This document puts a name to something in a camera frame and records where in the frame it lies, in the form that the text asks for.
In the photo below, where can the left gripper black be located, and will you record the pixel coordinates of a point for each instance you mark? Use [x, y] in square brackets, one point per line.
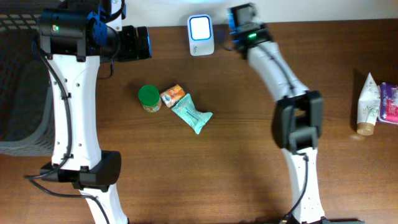
[132, 50]

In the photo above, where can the green round lid jar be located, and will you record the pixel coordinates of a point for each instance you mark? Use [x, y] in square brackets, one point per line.
[149, 97]

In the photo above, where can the orange small tissue pack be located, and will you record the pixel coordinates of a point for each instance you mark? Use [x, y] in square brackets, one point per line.
[172, 96]

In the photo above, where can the light teal wipes packet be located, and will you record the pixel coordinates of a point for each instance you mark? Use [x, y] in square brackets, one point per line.
[186, 110]

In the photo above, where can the white Pantene tube gold cap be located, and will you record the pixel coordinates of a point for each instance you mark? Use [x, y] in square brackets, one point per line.
[368, 107]

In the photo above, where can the red purple tissue pack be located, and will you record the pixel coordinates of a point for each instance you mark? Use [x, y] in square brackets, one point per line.
[388, 107]

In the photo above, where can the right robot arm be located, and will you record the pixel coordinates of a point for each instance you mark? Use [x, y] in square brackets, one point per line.
[298, 115]

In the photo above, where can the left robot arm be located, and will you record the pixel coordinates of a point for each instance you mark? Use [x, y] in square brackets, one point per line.
[73, 40]

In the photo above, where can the white barcode scanner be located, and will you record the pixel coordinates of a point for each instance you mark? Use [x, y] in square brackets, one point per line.
[200, 35]

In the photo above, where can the dark grey plastic basket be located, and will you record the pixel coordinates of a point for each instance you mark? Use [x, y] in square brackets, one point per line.
[27, 121]

